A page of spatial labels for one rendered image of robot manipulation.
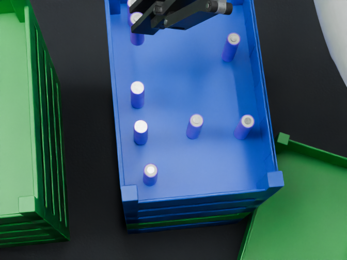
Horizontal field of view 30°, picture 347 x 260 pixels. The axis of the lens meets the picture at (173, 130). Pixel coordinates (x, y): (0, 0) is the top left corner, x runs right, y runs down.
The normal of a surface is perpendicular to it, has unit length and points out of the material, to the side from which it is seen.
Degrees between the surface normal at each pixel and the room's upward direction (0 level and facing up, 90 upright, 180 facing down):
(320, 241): 0
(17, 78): 0
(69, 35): 0
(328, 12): 80
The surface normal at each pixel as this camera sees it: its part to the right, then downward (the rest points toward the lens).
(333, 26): -0.94, 0.21
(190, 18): 0.03, 0.99
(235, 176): 0.05, -0.25
